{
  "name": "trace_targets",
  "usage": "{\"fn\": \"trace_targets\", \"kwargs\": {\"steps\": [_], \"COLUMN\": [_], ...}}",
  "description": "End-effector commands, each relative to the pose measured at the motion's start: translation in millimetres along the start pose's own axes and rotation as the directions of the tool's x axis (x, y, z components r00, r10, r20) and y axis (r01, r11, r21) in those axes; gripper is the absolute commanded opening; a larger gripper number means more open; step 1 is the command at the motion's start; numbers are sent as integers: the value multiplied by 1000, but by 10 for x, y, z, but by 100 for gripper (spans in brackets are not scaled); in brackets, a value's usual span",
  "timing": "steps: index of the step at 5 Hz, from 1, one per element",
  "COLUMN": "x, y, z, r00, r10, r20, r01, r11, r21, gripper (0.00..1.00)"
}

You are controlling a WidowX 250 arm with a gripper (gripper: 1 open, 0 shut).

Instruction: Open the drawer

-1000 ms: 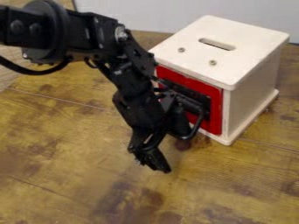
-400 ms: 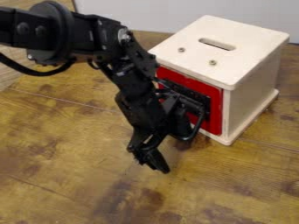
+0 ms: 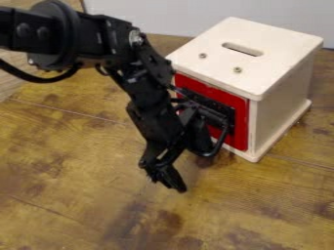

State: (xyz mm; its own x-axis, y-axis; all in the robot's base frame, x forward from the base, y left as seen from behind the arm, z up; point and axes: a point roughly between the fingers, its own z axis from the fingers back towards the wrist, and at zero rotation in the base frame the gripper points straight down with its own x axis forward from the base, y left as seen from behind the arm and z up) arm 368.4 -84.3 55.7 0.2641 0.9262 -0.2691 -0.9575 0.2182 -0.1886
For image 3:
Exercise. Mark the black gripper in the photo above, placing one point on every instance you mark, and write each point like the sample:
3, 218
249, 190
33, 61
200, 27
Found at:
164, 123

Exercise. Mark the black metal drawer handle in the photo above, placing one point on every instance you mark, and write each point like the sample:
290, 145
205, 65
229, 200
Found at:
218, 126

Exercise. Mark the red drawer front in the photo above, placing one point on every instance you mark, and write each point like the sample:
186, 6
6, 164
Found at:
229, 114

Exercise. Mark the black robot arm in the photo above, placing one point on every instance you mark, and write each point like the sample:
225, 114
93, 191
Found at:
66, 40

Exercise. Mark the white wooden box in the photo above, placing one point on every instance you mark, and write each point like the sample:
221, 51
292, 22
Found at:
253, 67

